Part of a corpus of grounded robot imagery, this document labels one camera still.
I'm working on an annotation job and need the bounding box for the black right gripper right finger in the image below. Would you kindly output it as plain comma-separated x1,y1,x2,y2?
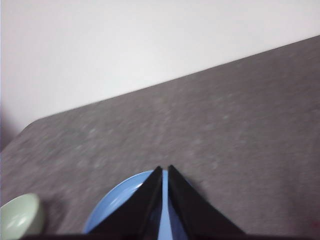
167,164,245,240

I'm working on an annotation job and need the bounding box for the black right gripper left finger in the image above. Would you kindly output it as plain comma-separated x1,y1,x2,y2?
87,166,163,240

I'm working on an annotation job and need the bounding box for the blue plate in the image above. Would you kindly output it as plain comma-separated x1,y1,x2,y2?
82,170,193,240

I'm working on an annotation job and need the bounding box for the green bowl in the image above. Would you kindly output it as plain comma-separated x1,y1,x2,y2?
0,192,45,240

